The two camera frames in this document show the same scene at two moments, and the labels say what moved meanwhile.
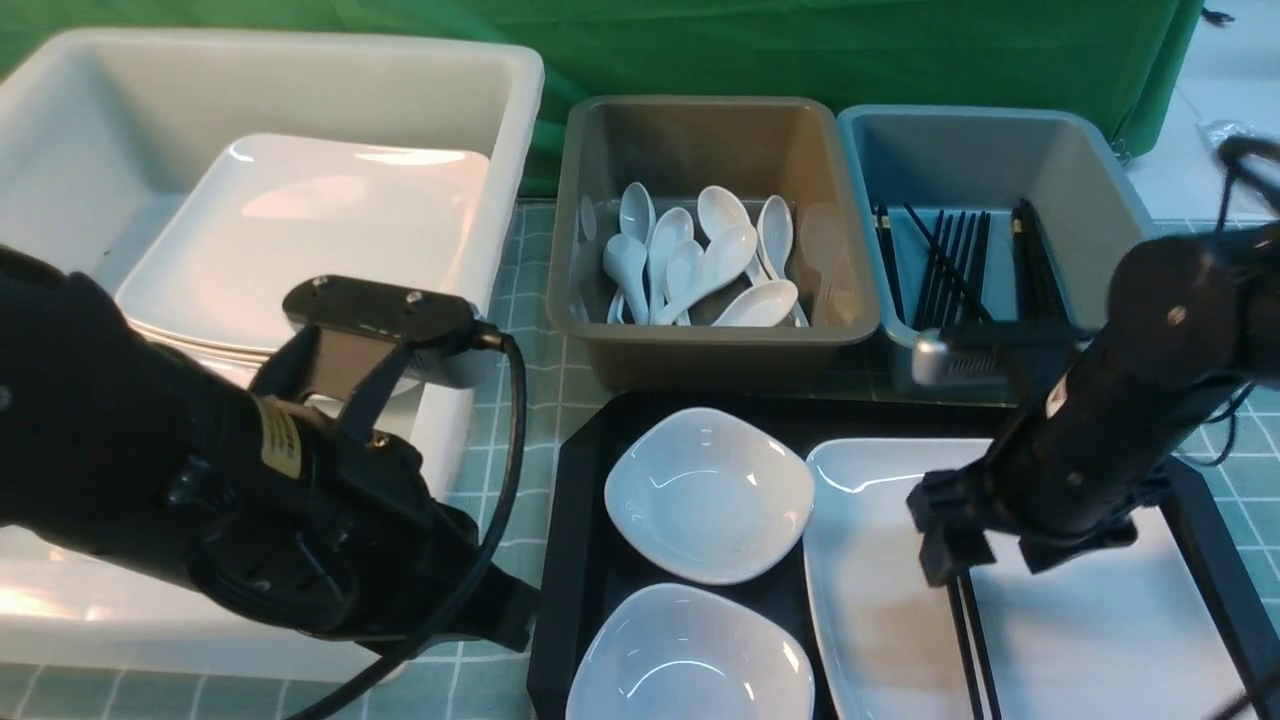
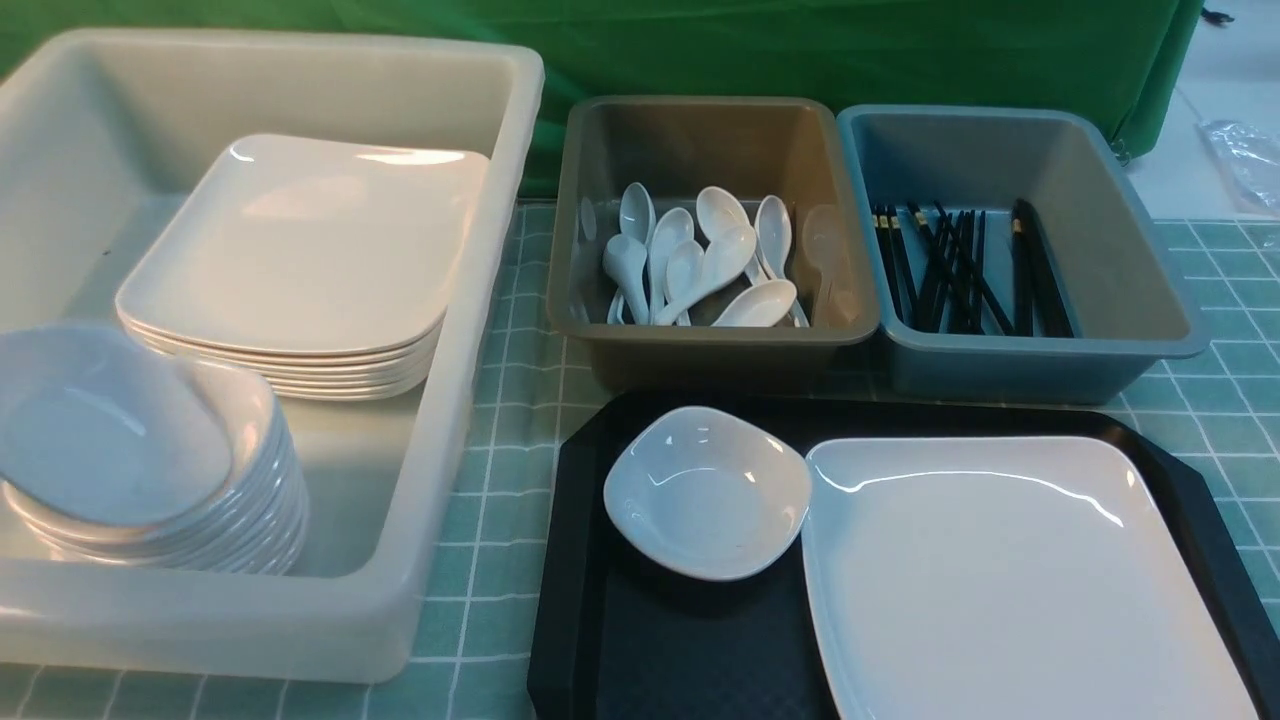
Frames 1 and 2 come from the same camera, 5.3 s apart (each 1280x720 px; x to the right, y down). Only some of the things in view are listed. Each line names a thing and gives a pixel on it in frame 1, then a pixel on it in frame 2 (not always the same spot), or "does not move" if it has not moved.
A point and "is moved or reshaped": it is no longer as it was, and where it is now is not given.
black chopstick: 964,650 to 906,275
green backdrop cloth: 1108,55 does not move
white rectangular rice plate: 1113,633 does not move
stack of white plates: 271,212 does not move
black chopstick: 983,661 to 922,217
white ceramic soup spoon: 725,261 does not move
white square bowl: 682,652 is moved or reshaped
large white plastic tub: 100,132 does not move
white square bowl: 713,498 does not move
